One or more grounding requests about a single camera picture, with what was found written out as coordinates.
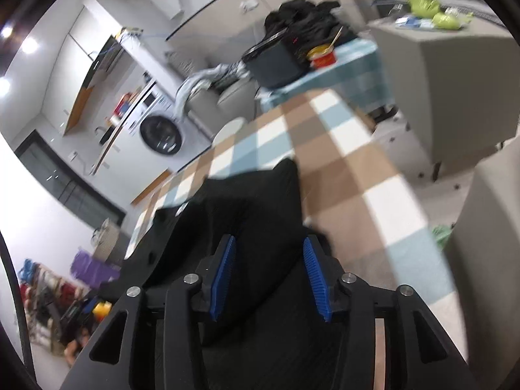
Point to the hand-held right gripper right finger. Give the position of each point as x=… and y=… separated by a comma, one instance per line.
x=319, y=280

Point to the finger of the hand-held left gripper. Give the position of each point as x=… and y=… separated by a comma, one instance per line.
x=90, y=305

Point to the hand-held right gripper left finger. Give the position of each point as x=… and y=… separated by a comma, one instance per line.
x=221, y=280

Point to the black knit sweater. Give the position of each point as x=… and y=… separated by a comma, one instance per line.
x=260, y=211

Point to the black clothes pile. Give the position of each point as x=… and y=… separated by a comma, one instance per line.
x=300, y=16

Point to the yellow toy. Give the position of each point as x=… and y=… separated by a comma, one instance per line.
x=101, y=308

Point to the wooden shoe rack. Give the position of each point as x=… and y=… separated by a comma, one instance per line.
x=44, y=300

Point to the purple bag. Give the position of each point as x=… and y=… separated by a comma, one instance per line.
x=89, y=268

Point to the woven laundry basket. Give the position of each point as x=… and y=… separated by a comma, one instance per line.
x=107, y=239

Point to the checkered tablecloth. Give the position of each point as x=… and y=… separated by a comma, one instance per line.
x=345, y=162

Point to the dark glass door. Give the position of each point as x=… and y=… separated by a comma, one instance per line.
x=69, y=183

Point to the green plastic bag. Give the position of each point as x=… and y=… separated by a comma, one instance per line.
x=442, y=235

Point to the white round stool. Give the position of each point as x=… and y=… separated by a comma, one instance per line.
x=229, y=130

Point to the white washing machine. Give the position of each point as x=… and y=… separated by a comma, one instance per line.
x=160, y=132

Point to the white lower cabinets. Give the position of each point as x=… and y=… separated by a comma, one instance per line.
x=122, y=148

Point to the white cabinets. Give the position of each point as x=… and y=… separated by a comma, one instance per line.
x=77, y=61
x=122, y=148

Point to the beige cabinet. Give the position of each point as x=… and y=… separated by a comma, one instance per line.
x=487, y=252
x=455, y=89

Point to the beige sofa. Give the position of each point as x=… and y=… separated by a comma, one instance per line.
x=227, y=97

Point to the grey garment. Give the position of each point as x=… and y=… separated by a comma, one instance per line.
x=191, y=85

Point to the red basin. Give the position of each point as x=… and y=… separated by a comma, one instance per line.
x=122, y=105

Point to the houndstooth cushion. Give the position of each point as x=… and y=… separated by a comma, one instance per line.
x=229, y=76

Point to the teal covered side table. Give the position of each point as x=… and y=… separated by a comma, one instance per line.
x=353, y=77

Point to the red bowl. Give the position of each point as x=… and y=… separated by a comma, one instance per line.
x=323, y=60

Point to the black countertop oven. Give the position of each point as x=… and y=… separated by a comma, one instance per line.
x=276, y=63

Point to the white upper cabinets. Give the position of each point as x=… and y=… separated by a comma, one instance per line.
x=77, y=61

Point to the range hood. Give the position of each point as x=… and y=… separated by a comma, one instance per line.
x=103, y=61

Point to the small green toy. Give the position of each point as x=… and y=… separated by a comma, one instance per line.
x=447, y=20

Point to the green figurine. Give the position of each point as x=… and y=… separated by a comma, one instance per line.
x=422, y=2

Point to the white wall socket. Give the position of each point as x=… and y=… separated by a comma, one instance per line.
x=248, y=5

